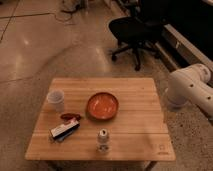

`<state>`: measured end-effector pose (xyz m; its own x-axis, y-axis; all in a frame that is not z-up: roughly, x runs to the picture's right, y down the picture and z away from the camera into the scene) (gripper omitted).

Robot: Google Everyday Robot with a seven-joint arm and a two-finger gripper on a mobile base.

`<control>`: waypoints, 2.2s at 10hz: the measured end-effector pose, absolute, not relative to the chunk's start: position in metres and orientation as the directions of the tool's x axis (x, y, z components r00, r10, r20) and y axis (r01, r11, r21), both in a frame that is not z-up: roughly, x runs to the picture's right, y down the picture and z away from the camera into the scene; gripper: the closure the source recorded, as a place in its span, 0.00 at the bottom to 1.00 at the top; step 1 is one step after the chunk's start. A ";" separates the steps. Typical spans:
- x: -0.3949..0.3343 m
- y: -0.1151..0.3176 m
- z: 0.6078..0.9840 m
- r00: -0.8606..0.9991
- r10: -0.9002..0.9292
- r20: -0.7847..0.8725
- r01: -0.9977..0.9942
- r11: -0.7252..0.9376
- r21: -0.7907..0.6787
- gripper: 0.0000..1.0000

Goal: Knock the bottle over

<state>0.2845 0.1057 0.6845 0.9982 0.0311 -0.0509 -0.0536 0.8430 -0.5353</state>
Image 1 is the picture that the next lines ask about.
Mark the wooden table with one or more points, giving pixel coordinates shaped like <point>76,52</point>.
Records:
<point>137,132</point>

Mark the white desk edge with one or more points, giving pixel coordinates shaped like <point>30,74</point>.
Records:
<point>185,48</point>

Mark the black office chair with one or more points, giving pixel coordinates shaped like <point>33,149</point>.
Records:
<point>144,24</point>

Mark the orange bowl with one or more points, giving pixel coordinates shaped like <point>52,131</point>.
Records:
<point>102,106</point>

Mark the small clear bottle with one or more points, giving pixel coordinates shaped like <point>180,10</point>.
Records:
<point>103,139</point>

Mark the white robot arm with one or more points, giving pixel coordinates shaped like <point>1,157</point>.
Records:
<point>190,84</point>

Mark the clear plastic cup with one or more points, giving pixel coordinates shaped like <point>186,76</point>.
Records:
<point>56,99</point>

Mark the red sunglasses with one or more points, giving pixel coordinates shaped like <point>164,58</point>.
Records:
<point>69,116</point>

